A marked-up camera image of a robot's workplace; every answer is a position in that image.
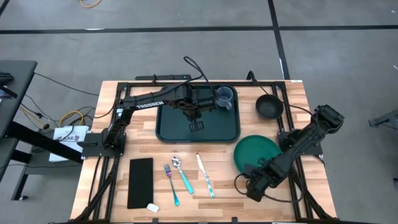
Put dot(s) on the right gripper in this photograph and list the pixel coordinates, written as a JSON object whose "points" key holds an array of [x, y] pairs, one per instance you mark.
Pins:
{"points": [[264, 177]]}

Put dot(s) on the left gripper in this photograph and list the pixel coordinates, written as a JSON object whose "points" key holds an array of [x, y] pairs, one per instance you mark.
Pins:
{"points": [[196, 126]]}

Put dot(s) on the grey-blue mug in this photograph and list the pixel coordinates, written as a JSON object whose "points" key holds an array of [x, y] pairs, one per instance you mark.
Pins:
{"points": [[226, 95]]}

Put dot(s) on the green plate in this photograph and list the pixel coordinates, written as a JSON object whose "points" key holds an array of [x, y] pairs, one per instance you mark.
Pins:
{"points": [[252, 149]]}

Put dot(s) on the black bowl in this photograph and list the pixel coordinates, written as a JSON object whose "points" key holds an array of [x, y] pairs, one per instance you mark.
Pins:
{"points": [[269, 107]]}

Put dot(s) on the black cloth napkin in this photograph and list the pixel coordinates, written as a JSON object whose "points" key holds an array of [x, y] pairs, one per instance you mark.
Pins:
{"points": [[140, 183]]}

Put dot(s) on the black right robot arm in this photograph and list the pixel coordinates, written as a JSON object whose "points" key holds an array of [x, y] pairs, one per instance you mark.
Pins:
{"points": [[298, 146]]}

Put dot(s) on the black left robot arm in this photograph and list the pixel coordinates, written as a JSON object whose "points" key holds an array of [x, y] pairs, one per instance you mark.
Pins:
{"points": [[146, 101]]}

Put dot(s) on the dark green plastic tray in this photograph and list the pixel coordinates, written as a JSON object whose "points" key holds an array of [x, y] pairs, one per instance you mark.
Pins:
{"points": [[217, 124]]}

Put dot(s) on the black power strip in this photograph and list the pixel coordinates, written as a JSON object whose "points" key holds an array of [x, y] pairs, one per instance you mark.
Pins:
{"points": [[168, 77]]}

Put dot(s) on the grey metal stand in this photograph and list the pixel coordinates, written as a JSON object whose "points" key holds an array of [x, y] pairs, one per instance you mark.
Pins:
{"points": [[387, 119]]}

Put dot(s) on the white printed paper sheet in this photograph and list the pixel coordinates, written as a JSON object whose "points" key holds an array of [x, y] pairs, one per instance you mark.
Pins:
{"points": [[62, 149]]}

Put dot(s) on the black desk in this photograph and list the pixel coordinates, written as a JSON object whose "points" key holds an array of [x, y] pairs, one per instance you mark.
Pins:
{"points": [[15, 81]]}

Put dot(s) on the black aluminium table frame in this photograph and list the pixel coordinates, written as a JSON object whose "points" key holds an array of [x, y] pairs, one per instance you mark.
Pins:
{"points": [[143, 84]]}

